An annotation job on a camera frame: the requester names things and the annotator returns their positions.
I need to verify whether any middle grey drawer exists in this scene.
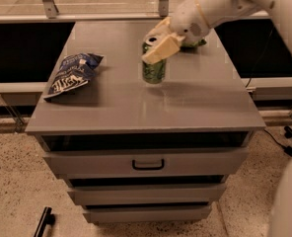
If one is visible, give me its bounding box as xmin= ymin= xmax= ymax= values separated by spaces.
xmin=67 ymin=184 xmax=226 ymax=206

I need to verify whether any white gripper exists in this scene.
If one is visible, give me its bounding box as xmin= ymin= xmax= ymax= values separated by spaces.
xmin=142 ymin=0 xmax=209 ymax=64

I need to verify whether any green chip bag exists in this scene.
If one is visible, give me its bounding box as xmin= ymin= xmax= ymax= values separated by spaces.
xmin=182 ymin=39 xmax=207 ymax=48

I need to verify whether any blue Kettle chip bag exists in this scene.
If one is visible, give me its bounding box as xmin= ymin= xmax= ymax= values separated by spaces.
xmin=44 ymin=53 xmax=103 ymax=100

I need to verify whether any bottom grey drawer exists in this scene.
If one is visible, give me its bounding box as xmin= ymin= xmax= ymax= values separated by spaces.
xmin=83 ymin=205 xmax=211 ymax=223

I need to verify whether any metal window rail frame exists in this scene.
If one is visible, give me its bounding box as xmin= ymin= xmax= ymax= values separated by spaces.
xmin=0 ymin=0 xmax=272 ymax=26

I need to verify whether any grey drawer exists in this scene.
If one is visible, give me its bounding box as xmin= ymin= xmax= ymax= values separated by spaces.
xmin=83 ymin=205 xmax=211 ymax=223
xmin=67 ymin=184 xmax=226 ymax=206
xmin=44 ymin=147 xmax=248 ymax=179

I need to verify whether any top grey drawer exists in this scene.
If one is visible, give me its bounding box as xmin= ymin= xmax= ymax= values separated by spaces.
xmin=44 ymin=147 xmax=248 ymax=179

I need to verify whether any black bar on floor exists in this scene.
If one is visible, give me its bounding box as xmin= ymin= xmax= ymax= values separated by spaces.
xmin=34 ymin=206 xmax=55 ymax=237

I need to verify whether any black drawer handle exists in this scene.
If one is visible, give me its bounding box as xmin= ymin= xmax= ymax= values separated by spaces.
xmin=131 ymin=159 xmax=165 ymax=171

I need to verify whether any black cable on floor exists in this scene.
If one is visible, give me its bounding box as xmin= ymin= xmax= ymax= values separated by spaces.
xmin=262 ymin=125 xmax=292 ymax=157

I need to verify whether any grey drawer cabinet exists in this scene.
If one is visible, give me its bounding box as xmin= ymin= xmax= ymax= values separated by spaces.
xmin=27 ymin=21 xmax=264 ymax=213

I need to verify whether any green soda can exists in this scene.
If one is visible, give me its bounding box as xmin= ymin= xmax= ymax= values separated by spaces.
xmin=142 ymin=37 xmax=166 ymax=84

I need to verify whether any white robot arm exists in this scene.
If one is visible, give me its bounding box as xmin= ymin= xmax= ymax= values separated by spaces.
xmin=142 ymin=0 xmax=292 ymax=237

